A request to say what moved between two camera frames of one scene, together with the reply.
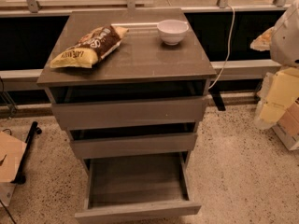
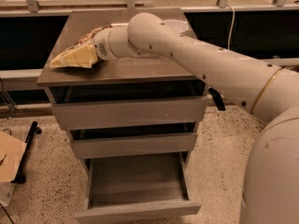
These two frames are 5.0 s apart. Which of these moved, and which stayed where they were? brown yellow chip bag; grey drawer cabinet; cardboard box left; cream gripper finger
Moved: cream gripper finger
Stayed: brown yellow chip bag; grey drawer cabinet; cardboard box left
